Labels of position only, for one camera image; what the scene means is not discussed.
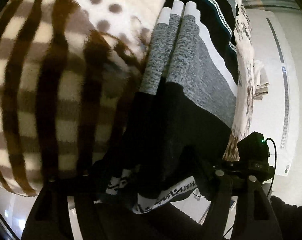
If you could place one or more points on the folded white garment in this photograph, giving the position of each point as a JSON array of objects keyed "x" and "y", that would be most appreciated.
[{"x": 260, "y": 80}]

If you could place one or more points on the brown striped fleece blanket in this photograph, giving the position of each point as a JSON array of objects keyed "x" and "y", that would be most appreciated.
[{"x": 68, "y": 72}]

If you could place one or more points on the white floral bed blanket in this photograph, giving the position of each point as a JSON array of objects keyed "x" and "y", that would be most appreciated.
[{"x": 246, "y": 87}]

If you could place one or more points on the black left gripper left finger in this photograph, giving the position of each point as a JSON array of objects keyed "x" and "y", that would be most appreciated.
[{"x": 65, "y": 209}]

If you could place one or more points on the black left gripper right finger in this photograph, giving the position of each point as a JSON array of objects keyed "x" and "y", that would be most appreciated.
[{"x": 254, "y": 219}]

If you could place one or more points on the white air conditioner unit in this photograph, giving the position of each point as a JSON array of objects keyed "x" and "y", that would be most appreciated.
[{"x": 277, "y": 115}]

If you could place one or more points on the black grey white striped sweater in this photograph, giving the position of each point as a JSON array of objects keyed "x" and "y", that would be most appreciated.
[{"x": 181, "y": 117}]

